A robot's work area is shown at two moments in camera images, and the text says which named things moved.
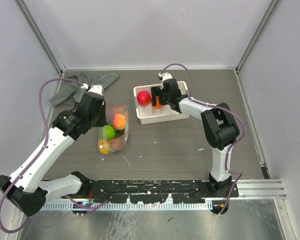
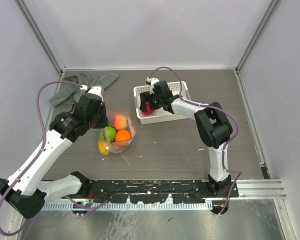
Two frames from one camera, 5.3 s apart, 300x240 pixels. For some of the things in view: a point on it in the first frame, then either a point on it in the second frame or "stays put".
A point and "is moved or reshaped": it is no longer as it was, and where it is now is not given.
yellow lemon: x=104 y=147 stays put
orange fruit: x=158 y=106 is moved or reshaped
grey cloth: x=72 y=92 stays put
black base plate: x=150 y=190 stays put
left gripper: x=103 y=121 stays put
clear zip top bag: x=113 y=136 is moved or reshaped
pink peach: x=119 y=121 stays put
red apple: x=144 y=98 is moved or reshaped
